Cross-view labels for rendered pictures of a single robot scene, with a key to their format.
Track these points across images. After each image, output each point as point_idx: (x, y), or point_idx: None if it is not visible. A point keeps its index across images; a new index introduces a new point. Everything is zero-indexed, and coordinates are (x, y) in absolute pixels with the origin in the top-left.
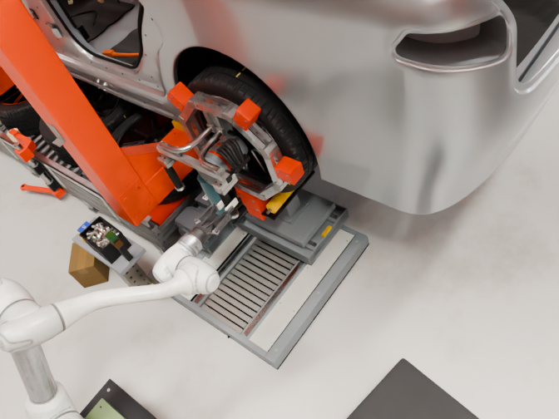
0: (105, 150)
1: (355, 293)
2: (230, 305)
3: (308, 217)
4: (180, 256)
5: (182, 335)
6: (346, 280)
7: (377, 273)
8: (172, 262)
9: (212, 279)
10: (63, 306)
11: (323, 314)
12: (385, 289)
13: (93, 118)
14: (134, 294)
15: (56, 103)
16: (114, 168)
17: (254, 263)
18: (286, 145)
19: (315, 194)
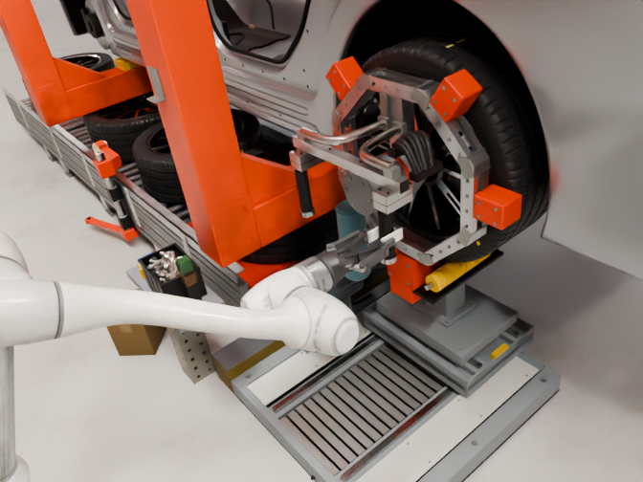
0: (215, 132)
1: (533, 461)
2: (326, 428)
3: (474, 323)
4: (297, 283)
5: (239, 457)
6: (518, 436)
7: (571, 437)
8: (280, 289)
9: (348, 327)
10: (73, 290)
11: (475, 481)
12: (586, 467)
13: (215, 76)
14: (204, 313)
15: (171, 27)
16: (220, 164)
17: (374, 377)
18: (503, 163)
19: (488, 296)
